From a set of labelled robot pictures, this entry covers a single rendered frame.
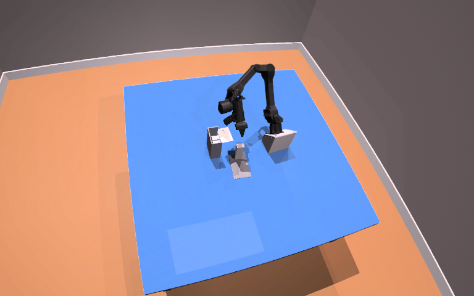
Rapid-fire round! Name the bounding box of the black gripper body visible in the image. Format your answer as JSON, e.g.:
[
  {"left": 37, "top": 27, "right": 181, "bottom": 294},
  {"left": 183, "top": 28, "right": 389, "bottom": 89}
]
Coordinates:
[{"left": 233, "top": 109, "right": 248, "bottom": 130}]

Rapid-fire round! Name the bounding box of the dark grey open bin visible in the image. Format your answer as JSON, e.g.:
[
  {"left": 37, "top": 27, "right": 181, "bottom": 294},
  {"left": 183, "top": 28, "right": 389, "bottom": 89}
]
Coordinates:
[{"left": 206, "top": 126, "right": 223, "bottom": 159}]

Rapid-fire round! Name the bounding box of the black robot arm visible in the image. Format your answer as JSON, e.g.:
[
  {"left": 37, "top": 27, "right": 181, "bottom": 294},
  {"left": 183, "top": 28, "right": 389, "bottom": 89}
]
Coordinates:
[{"left": 218, "top": 64, "right": 284, "bottom": 134}]

